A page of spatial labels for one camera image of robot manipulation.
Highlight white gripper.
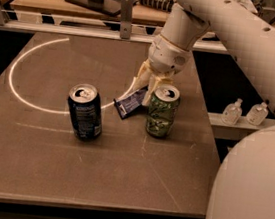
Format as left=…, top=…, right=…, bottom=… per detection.
left=132, top=35, right=190, bottom=107

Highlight blue rxbar blueberry wrapper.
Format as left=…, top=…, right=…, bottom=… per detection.
left=113, top=86, right=148, bottom=120

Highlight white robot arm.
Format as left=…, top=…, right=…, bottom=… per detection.
left=134, top=0, right=275, bottom=219

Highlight green soda can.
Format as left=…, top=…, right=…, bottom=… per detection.
left=146, top=84, right=180, bottom=138

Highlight dark blue pepsi can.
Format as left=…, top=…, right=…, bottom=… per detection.
left=67, top=83, right=102, bottom=141

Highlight black power strip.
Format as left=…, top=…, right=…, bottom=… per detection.
left=139, top=0, right=174, bottom=12

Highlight clear sanitizer bottle left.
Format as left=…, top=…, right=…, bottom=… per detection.
left=221, top=99, right=242, bottom=125

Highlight clear sanitizer bottle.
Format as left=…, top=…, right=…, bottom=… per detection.
left=221, top=99, right=242, bottom=125
left=245, top=102, right=269, bottom=126

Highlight grey low shelf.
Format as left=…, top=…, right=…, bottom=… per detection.
left=208, top=112, right=275, bottom=141

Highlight clear sanitizer bottle right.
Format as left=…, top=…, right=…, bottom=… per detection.
left=245, top=102, right=269, bottom=126

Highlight metal rail with brackets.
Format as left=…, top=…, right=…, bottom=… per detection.
left=0, top=0, right=236, bottom=59

